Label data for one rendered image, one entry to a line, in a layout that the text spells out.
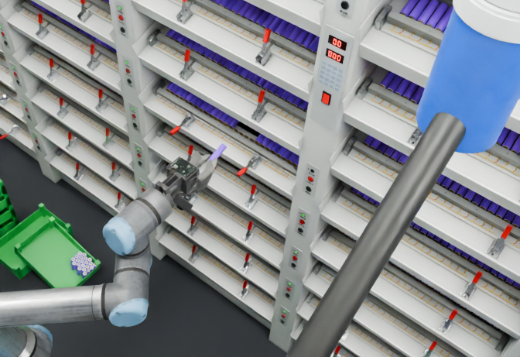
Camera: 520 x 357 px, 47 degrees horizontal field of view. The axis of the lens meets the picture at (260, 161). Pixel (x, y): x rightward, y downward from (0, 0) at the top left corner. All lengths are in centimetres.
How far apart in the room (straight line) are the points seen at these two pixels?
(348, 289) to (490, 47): 18
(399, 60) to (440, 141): 87
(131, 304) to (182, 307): 112
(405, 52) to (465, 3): 91
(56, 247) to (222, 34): 149
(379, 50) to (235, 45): 44
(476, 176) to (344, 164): 36
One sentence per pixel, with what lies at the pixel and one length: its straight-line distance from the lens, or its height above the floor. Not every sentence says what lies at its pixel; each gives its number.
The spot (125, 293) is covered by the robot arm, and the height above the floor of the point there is 99.
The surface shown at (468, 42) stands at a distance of 39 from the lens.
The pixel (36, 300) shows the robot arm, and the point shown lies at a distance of 158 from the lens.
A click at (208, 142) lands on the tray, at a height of 95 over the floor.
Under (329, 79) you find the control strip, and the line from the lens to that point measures 139.
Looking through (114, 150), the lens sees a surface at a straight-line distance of 241.
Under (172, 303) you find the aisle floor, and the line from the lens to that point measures 263.
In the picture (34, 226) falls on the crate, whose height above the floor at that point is 0.
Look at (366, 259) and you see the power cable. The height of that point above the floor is 197.
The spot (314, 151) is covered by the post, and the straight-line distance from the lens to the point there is 156.
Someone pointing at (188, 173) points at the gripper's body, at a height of 112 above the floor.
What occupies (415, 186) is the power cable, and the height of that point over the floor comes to 200.
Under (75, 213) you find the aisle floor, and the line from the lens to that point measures 295.
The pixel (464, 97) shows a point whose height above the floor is 205.
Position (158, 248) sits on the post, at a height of 9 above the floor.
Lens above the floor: 231
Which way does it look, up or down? 48 degrees down
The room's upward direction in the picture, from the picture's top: 5 degrees clockwise
